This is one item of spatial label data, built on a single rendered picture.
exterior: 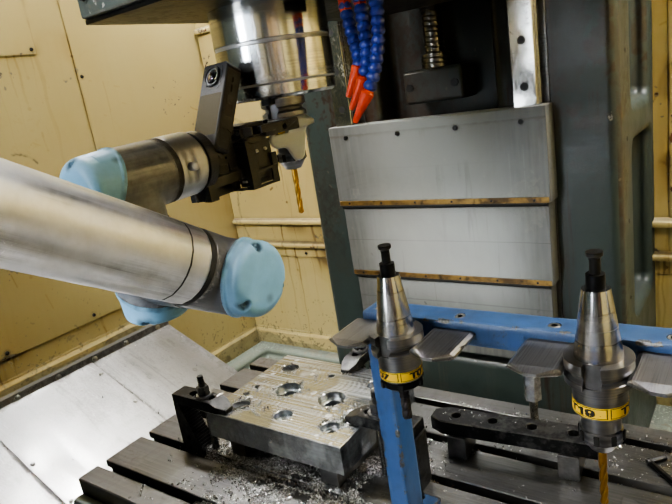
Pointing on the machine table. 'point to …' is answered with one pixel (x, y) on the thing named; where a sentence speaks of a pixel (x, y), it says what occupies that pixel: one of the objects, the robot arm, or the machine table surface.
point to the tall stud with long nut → (532, 394)
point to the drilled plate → (244, 430)
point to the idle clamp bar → (464, 438)
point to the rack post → (398, 445)
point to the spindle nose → (274, 46)
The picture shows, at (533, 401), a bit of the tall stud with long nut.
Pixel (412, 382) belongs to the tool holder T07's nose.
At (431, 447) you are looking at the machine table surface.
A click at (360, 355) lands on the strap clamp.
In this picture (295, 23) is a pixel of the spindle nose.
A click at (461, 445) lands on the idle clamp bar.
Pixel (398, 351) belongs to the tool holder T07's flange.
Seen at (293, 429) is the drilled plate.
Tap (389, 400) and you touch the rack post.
